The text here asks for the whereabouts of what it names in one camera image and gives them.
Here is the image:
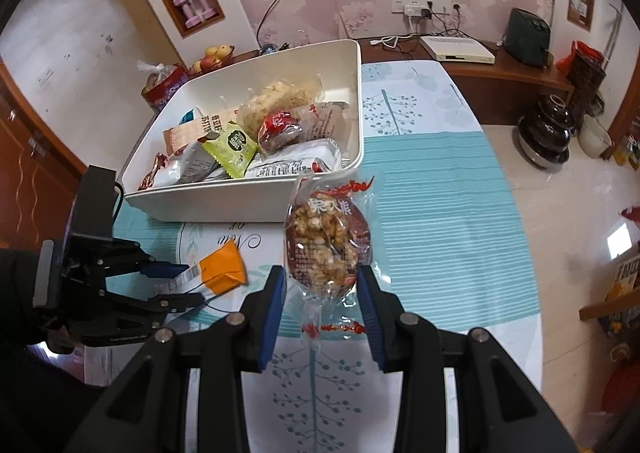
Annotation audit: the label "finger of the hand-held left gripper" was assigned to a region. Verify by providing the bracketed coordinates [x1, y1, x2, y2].
[107, 290, 207, 330]
[107, 239, 191, 279]

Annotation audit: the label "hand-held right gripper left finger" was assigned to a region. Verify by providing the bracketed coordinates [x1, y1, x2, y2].
[85, 264, 288, 453]

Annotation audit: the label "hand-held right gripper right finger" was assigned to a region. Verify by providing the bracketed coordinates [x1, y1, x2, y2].
[356, 265, 576, 453]

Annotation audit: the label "orange white snack packet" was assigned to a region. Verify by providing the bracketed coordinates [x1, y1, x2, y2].
[167, 239, 249, 296]

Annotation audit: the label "clear popcorn packet red print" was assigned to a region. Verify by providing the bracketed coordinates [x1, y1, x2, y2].
[284, 172, 377, 350]

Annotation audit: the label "dark red foil packet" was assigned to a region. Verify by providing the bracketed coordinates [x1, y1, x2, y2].
[137, 153, 169, 192]

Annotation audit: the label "white packet red end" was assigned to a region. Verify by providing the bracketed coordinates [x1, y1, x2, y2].
[150, 140, 222, 187]

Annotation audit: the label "green snack packet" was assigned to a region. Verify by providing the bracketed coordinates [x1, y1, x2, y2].
[202, 120, 260, 180]

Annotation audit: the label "brown kraft snack packet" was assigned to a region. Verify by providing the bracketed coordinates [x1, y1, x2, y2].
[162, 109, 241, 157]

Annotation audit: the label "red round snack packet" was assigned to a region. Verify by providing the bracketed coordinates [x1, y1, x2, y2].
[257, 110, 304, 155]

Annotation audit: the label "clear bag yellow puffs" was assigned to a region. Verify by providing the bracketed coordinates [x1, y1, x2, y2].
[239, 79, 324, 134]

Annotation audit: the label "white plastic storage bin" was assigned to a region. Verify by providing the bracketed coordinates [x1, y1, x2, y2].
[118, 38, 365, 223]

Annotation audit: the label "wooden door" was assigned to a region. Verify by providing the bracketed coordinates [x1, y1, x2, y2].
[0, 63, 89, 254]

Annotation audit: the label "red plastic bag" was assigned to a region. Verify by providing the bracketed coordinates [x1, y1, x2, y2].
[139, 60, 190, 113]

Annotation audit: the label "fruit bowl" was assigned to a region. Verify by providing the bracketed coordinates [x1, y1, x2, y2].
[187, 44, 237, 77]

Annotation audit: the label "wooden chair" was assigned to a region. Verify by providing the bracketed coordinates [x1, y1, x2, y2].
[580, 243, 640, 325]

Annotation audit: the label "wooden television cabinet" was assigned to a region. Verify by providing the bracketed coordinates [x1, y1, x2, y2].
[185, 36, 576, 127]

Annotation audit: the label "colourful cardboard box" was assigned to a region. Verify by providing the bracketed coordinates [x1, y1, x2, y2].
[605, 255, 640, 340]

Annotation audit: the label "black stacked pot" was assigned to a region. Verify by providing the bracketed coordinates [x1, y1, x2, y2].
[515, 94, 581, 170]

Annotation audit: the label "red stool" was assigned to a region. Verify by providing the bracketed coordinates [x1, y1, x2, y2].
[600, 358, 640, 415]

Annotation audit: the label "white set-top box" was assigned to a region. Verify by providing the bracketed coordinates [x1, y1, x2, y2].
[419, 36, 497, 65]

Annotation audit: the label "white bucket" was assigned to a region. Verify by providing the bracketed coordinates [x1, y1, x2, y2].
[579, 114, 614, 159]

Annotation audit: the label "black woven basket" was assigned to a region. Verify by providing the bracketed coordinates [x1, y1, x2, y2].
[567, 53, 607, 122]

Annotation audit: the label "dark green air fryer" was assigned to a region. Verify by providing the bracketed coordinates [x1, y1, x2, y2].
[502, 8, 551, 68]

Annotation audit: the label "red shopping bag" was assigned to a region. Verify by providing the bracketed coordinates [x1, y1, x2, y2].
[557, 40, 606, 79]

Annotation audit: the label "white cable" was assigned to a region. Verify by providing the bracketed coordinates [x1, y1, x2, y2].
[370, 34, 422, 50]

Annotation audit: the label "black television cable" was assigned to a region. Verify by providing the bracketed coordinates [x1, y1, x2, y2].
[256, 0, 301, 47]

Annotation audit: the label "black power cables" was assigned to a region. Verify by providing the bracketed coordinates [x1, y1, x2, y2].
[410, 0, 463, 36]

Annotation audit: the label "white wall socket strip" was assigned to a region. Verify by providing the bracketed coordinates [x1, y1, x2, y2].
[391, 0, 469, 17]

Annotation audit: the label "white mop handle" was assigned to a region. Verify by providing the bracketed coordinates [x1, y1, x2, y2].
[600, 3, 624, 65]

